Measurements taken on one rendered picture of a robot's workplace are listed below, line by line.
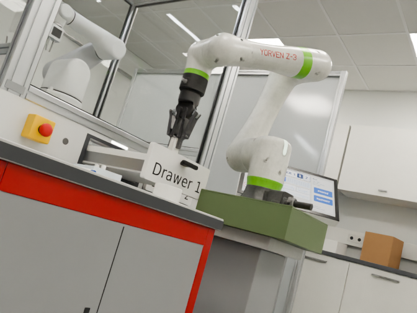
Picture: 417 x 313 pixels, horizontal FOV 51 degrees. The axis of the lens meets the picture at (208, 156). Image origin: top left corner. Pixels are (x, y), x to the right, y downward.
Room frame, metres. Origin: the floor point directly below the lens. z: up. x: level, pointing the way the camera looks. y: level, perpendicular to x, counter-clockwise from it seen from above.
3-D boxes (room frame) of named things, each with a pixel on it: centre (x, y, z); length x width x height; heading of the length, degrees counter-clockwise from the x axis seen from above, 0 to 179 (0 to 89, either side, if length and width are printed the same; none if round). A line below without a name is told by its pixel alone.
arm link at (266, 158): (1.54, -0.21, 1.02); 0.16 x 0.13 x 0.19; 32
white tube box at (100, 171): (1.18, 0.27, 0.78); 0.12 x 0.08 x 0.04; 39
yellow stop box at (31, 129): (1.31, 0.51, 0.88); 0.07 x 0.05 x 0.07; 141
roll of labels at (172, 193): (1.10, 0.07, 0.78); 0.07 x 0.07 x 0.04
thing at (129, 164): (1.51, 0.24, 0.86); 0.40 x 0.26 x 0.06; 51
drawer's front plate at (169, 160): (1.38, 0.08, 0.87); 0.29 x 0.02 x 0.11; 141
